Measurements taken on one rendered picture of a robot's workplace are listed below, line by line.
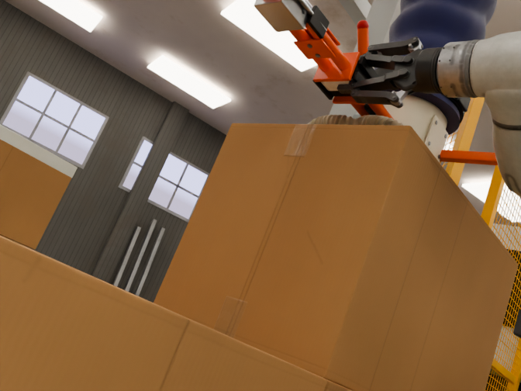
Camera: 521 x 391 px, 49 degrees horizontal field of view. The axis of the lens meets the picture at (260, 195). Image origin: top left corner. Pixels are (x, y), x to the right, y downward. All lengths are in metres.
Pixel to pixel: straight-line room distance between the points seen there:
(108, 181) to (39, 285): 9.01
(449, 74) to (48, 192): 2.01
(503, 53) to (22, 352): 0.74
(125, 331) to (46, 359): 0.07
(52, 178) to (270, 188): 1.75
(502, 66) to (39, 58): 8.92
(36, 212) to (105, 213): 6.82
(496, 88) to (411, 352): 0.44
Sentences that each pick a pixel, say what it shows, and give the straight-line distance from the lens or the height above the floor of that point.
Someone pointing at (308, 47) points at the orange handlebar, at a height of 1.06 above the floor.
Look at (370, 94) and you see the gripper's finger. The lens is 1.04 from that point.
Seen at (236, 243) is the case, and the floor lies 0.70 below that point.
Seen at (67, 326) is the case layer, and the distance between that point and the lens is 0.51.
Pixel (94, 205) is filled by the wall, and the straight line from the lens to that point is 9.40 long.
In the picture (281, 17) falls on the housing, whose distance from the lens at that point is 0.98.
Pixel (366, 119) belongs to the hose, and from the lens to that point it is 1.13.
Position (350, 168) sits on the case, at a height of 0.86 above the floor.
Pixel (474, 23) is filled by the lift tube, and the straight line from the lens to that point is 1.39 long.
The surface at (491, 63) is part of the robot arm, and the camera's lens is 0.94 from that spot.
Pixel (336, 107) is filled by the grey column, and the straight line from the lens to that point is 2.94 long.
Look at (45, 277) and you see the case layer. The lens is 0.48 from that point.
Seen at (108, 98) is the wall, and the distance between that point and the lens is 9.67.
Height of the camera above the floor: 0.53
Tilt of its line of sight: 15 degrees up
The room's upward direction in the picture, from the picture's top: 22 degrees clockwise
